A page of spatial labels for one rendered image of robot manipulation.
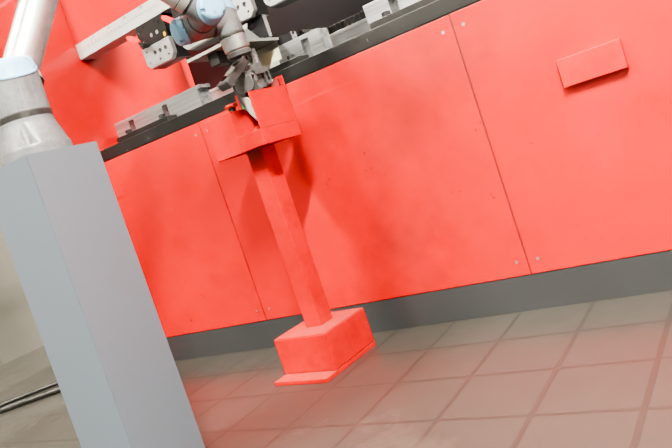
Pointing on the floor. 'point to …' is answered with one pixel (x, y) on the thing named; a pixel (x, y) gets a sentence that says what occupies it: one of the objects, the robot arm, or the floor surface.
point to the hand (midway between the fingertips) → (260, 120)
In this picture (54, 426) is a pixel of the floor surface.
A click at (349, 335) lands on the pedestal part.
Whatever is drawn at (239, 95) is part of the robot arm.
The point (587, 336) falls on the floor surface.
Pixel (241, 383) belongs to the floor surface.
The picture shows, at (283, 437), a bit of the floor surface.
